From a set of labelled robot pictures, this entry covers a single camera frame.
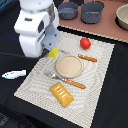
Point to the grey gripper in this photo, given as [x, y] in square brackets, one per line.
[51, 37]

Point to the red toy tomato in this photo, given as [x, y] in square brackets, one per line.
[85, 43]

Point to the orange toy bread loaf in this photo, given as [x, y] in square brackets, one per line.
[61, 94]

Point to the yellow butter box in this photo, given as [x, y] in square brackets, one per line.
[53, 52]

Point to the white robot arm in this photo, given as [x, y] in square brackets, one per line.
[37, 26]

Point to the round wooden plate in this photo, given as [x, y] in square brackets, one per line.
[69, 66]

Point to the woven beige placemat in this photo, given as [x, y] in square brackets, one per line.
[35, 88]

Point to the white toy fish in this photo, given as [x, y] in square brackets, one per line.
[14, 74]

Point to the grey cooking pot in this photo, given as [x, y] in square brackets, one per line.
[91, 12]

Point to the cream bowl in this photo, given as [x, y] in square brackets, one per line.
[122, 15]

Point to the knife with wooden handle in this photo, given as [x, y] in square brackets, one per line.
[80, 56]

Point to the grey saucepan with handle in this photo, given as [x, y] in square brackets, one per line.
[68, 10]

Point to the fork with wooden handle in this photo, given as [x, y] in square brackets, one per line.
[68, 81]

